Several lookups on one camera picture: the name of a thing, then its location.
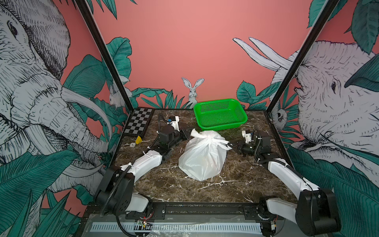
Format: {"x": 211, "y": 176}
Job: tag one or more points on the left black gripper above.
{"x": 184, "y": 135}

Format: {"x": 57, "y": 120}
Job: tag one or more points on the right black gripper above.
{"x": 241, "y": 147}

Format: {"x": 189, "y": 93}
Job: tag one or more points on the white plastic bag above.
{"x": 204, "y": 155}

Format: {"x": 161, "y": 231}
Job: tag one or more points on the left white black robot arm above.
{"x": 115, "y": 193}

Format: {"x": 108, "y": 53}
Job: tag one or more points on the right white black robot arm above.
{"x": 304, "y": 190}

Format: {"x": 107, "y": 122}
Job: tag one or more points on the green plastic basket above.
{"x": 220, "y": 114}

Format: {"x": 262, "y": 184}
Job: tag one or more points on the yellow warning sticker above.
{"x": 138, "y": 140}

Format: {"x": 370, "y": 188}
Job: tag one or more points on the black white checkerboard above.
{"x": 138, "y": 122}

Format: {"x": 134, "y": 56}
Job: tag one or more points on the white ruler strip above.
{"x": 246, "y": 228}

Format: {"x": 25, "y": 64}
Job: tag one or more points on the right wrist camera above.
{"x": 247, "y": 135}

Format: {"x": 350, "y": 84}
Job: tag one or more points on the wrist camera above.
{"x": 174, "y": 122}
{"x": 247, "y": 135}

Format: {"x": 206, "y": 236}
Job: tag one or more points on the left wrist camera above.
{"x": 174, "y": 122}

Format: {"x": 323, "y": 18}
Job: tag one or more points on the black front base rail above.
{"x": 201, "y": 209}

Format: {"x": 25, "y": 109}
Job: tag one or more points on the left black frame post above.
{"x": 91, "y": 24}

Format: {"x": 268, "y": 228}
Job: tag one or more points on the black frame post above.
{"x": 319, "y": 24}
{"x": 91, "y": 24}

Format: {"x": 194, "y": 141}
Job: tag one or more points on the right black frame post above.
{"x": 319, "y": 24}

